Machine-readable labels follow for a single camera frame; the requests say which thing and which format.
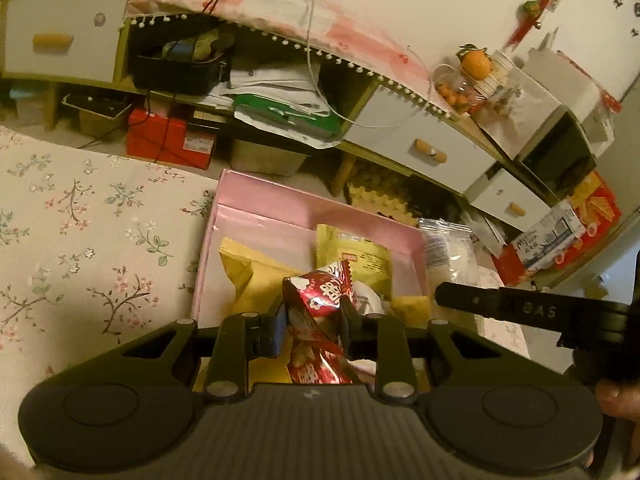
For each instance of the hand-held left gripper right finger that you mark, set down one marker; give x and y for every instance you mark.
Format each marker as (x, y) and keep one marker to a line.
(350, 332)

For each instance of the jar of small oranges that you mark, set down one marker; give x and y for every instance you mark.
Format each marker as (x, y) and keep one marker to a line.
(457, 92)

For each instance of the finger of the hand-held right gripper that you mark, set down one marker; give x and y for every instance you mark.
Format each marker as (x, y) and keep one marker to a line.
(470, 301)

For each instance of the pink storage box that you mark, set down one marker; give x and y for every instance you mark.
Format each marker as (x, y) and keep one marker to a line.
(260, 210)

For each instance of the black basket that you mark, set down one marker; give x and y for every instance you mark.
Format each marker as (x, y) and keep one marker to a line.
(175, 75)

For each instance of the clear plastic bag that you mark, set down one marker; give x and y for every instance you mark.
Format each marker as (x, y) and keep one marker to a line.
(450, 260)

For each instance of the red patterned snack packet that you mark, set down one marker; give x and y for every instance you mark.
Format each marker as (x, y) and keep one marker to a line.
(312, 305)

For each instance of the white drawer cabinet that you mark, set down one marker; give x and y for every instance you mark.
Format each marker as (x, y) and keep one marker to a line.
(121, 60)

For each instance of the large orange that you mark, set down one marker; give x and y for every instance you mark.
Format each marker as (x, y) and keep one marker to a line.
(476, 62)

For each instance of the floral tablecloth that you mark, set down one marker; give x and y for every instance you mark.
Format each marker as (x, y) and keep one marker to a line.
(75, 235)

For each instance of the black microwave oven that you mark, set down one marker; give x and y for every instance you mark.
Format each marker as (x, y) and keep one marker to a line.
(557, 155)

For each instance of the person's right hand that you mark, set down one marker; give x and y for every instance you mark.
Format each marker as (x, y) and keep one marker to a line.
(620, 397)

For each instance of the stack of papers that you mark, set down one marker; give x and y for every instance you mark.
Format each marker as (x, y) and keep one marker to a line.
(270, 85)

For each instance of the small yellow snack packet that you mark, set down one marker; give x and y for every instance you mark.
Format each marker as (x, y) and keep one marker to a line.
(410, 312)

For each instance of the white blue printed carton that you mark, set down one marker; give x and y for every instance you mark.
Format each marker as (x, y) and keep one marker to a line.
(545, 240)

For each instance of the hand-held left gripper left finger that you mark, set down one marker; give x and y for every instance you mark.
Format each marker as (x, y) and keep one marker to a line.
(274, 335)

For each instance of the white cover cloth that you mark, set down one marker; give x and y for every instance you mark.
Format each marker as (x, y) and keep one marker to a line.
(520, 105)

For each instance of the plain yellow snack packet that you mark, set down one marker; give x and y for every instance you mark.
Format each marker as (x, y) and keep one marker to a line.
(255, 280)

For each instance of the green folder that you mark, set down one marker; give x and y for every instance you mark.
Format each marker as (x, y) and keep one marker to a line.
(280, 110)

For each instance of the cardboard box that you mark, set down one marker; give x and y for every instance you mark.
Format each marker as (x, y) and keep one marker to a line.
(265, 155)

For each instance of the clear plastic container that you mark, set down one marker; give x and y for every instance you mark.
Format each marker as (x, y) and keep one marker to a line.
(30, 105)

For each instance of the red hanging decoration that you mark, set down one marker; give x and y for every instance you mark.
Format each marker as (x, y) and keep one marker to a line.
(530, 8)

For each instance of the yellow labelled snack packet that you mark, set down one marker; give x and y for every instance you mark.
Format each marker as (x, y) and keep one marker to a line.
(365, 260)

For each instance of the pink cloth runner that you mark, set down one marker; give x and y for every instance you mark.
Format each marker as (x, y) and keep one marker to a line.
(280, 15)

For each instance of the yellow egg tray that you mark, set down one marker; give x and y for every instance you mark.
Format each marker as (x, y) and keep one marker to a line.
(380, 197)

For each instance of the red yellow box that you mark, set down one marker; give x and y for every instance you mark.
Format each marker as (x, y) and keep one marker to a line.
(595, 205)

